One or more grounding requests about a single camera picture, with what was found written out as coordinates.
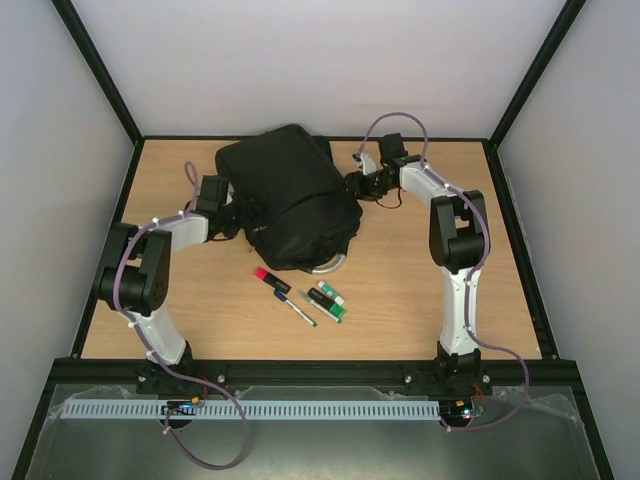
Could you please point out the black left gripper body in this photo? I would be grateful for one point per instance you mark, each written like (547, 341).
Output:
(236, 219)

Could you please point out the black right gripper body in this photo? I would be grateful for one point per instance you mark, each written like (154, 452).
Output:
(355, 185)

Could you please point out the black student bag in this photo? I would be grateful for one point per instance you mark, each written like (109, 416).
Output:
(302, 217)

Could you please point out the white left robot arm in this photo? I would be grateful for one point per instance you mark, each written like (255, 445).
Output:
(134, 269)

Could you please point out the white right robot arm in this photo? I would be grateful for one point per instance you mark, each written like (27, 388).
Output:
(459, 240)

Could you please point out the red highlighter marker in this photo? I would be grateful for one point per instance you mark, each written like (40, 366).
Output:
(272, 280)

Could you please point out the blue capped pen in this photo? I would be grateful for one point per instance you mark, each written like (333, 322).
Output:
(284, 299)

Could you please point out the white green glue stick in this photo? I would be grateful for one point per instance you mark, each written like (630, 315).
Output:
(330, 292)

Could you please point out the green capped thin pen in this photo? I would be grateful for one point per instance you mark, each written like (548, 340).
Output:
(316, 305)

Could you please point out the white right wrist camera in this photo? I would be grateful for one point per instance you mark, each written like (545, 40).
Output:
(365, 163)

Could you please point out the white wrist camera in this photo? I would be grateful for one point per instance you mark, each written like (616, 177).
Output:
(365, 163)
(229, 194)

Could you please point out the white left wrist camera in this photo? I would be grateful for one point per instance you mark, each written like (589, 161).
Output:
(229, 194)

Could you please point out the light blue cable duct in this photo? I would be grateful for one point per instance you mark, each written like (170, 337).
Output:
(254, 410)

